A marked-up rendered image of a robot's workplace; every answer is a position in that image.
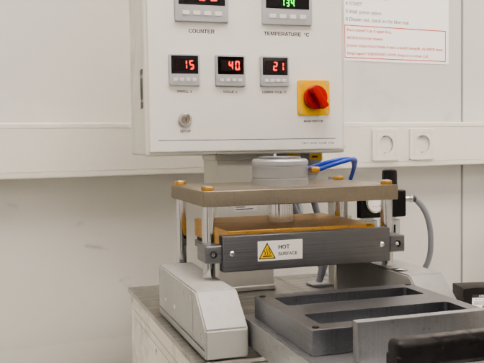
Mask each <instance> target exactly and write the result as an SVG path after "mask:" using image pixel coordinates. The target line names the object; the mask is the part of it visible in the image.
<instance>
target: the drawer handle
mask: <svg viewBox="0 0 484 363"><path fill-rule="evenodd" d="M479 361H484V328H474V329H467V330H460V331H447V332H439V333H426V334H419V335H412V336H399V337H393V338H391V339H390V340H389V342H388V352H387V354H386V363H468V362H479Z"/></svg>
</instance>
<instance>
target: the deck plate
mask: <svg viewBox="0 0 484 363"><path fill-rule="evenodd" d="M316 277H317V274H299V275H289V276H278V277H274V284H275V289H272V290H254V291H245V292H237V293H238V297H239V300H240V303H241V307H242V310H243V314H244V315H253V314H255V296H260V295H277V294H287V293H296V292H313V291H322V290H334V285H331V286H322V287H312V286H310V285H308V284H306V282H307V281H316ZM128 292H129V293H130V294H131V295H132V296H133V297H134V299H135V300H136V301H137V302H138V304H139V305H140V306H141V307H142V308H143V309H144V311H145V312H147V314H148V315H149V316H150V317H151V318H152V319H153V321H154V322H155V323H156V324H157V326H158V327H159V328H160V329H161V330H162V331H163V332H164V333H165V334H166V336H167V337H168V338H169V339H170V340H171V342H172V343H173V344H174V345H175V346H176V348H177V349H178V350H179V351H180V352H181V353H182V354H183V355H184V356H185V358H186V359H187V360H188V361H189V362H190V363H259V362H268V361H267V360H266V359H265V358H263V356H261V355H260V354H259V353H257V352H256V351H255V350H253V349H252V348H251V347H250V346H248V355H247V357H243V358H235V359H223V360H215V361H208V362H207V361H206V360H205V359H204V358H203V357H202V356H201V355H200V354H199V353H198V351H197V350H196V349H195V348H194V347H193V346H192V345H191V344H190V343H189V342H188V341H187V340H186V339H185V338H184V337H183V336H182V335H181V334H180V333H179V332H178V331H177V330H176V329H175V327H173V326H172V325H171V324H170V322H169V321H168V320H167V319H166V318H165V317H164V316H163V315H162V314H161V313H160V300H159V285H151V286H142V287H129V288H128Z"/></svg>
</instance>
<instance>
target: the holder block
mask: <svg viewBox="0 0 484 363"><path fill-rule="evenodd" d="M471 308H479V307H478V306H475V305H471V304H469V303H466V302H463V301H460V300H456V299H454V298H451V297H447V296H445V295H441V294H439V293H436V292H432V291H431V290H427V289H424V288H422V287H418V286H415V285H413V284H393V285H384V286H374V287H358V288H349V289H339V290H322V291H313V292H296V293H287V294H277V295H260V296H255V318H257V319H258V320H260V321H261V322H262V323H264V324H265V325H267V326H268V327H270V328H271V329H273V330H274V331H276V332H277V333H279V334H280V335H282V336H284V337H285V338H286V339H287V340H289V341H291V342H292V343H293V344H295V345H296V346H298V347H300V348H301V349H302V350H304V351H306V352H307V353H308V354H309V355H311V356H312V357H315V356H322V355H329V354H341V353H348V352H353V320H359V319H366V318H381V317H388V316H397V315H410V314H419V313H433V312H441V311H449V310H463V309H471Z"/></svg>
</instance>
